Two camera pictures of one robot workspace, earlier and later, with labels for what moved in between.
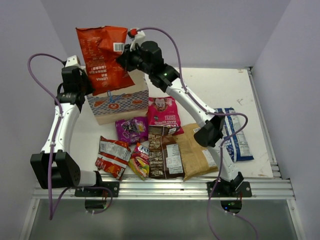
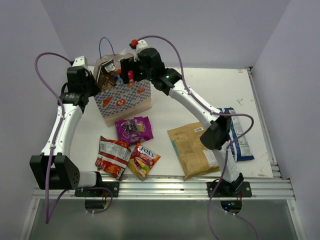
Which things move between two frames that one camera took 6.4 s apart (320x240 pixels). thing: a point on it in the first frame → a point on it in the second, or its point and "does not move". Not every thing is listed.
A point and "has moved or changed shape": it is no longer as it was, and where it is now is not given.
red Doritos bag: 113,157 does not move
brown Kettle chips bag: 165,154 → 107,76
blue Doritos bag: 233,136 does not move
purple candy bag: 133,130 does not move
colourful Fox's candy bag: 139,161 does not move
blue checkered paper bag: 129,102 has moved or changed shape
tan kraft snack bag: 196,159 does not move
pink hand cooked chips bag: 163,111 → 130,75
